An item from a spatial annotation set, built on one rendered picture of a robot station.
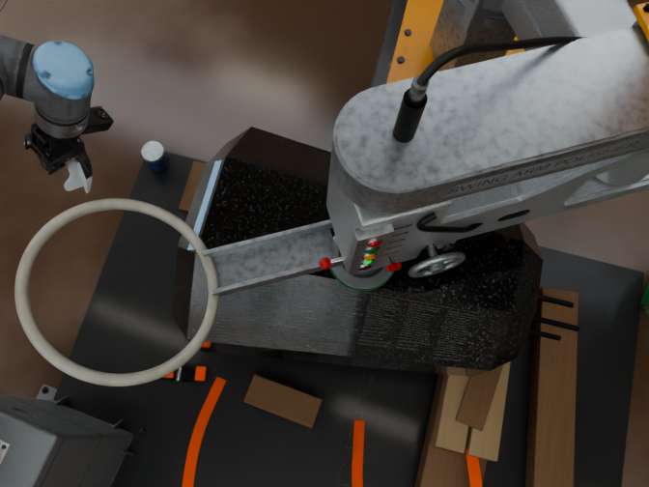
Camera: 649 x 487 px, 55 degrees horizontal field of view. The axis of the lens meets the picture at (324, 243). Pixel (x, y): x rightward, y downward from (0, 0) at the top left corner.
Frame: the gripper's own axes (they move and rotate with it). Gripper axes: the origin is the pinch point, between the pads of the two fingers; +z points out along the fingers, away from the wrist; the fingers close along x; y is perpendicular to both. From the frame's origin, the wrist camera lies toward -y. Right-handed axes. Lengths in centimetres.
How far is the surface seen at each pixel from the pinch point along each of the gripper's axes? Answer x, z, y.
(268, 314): 54, 62, -39
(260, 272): 43, 26, -30
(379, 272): 67, 31, -62
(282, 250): 43, 23, -38
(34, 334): 19.6, 27.7, 22.8
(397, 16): 4, 31, -148
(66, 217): 0.7, 27.8, -0.8
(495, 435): 149, 78, -84
